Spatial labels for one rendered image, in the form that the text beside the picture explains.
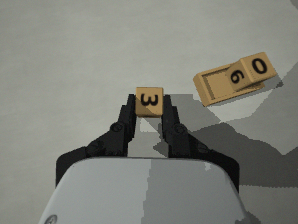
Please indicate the brown wooden number cube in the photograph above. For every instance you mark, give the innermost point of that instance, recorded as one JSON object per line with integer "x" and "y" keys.
{"x": 250, "y": 71}
{"x": 149, "y": 102}

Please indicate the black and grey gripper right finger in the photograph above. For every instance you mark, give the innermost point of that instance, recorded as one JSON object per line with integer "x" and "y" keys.
{"x": 184, "y": 145}

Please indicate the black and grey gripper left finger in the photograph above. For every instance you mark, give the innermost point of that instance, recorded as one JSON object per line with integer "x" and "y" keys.
{"x": 109, "y": 144}

